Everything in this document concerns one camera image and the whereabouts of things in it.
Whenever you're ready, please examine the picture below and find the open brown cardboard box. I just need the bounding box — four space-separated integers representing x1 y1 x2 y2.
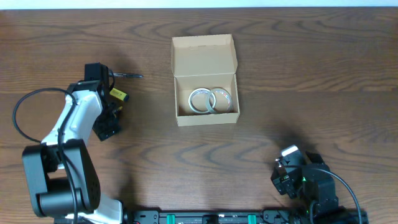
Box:
171 34 240 127

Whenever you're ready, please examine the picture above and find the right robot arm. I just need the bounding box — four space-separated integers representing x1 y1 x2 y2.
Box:
263 145 369 224

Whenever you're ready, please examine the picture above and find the white tape roll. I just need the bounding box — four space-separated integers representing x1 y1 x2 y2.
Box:
188 88 217 114

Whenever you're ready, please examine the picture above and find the clear tape roll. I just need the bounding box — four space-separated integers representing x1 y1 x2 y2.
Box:
205 88 233 114

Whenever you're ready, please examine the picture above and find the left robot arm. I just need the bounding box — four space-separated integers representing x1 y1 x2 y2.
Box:
22 80 124 223

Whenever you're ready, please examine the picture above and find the yellow highlighter marker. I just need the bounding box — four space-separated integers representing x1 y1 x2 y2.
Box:
109 88 129 102

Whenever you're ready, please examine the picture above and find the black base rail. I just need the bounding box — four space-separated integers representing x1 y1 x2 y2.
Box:
54 208 369 224

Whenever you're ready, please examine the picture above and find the black ballpoint pen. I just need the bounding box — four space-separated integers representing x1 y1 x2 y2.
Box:
113 73 144 78

